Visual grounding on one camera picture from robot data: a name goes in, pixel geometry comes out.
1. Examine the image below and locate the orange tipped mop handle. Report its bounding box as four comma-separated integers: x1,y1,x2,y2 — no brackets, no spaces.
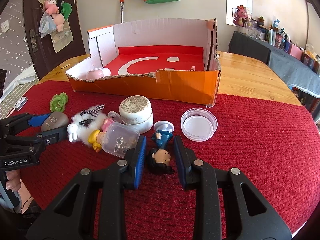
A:
120,0,124,23

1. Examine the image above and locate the green plush on door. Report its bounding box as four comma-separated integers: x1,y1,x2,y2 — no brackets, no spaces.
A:
60,2,72,21

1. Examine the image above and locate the pink rabbit plush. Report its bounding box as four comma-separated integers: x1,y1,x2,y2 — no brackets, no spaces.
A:
232,5,249,27

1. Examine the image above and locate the blonde doll figurine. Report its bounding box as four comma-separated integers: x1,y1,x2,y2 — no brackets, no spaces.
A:
88,129,105,152

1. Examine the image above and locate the clear plastic round lid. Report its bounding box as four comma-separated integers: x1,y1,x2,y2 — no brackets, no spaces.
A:
181,108,218,142

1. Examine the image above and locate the white fluffy plush charm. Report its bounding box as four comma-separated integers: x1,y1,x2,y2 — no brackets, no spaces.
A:
67,105,107,146

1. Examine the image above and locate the small clear plastic box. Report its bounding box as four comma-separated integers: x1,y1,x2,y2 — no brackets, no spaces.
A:
101,122,140,158

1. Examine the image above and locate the pink plush pig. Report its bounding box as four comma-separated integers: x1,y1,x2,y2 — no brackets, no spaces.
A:
44,0,65,33

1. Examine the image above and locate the orange cardboard box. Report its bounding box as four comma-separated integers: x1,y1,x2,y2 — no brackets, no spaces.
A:
66,18,221,107

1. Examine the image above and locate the blue suited boy figurine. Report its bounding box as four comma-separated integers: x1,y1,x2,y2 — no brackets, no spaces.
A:
146,120,175,175

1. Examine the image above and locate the person's left hand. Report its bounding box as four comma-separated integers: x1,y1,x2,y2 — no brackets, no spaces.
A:
6,170,21,191

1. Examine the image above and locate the grey cloth covered side table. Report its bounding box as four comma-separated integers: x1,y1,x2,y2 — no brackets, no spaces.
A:
228,31,319,111

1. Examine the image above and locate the dark brown door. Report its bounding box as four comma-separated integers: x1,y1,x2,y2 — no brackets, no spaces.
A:
23,0,85,79

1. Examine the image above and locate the green lettuce toy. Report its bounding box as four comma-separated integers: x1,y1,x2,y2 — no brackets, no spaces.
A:
49,92,68,113

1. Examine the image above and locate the clear plastic bag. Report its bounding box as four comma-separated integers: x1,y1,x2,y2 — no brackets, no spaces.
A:
39,12,56,38

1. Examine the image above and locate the white square charger device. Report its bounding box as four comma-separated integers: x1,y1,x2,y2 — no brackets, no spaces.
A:
14,96,28,111

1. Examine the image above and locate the white speckled round jar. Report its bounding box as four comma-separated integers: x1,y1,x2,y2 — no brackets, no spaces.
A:
119,95,153,134

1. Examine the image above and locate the grey earbuds case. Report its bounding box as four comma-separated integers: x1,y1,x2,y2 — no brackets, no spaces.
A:
41,111,69,132

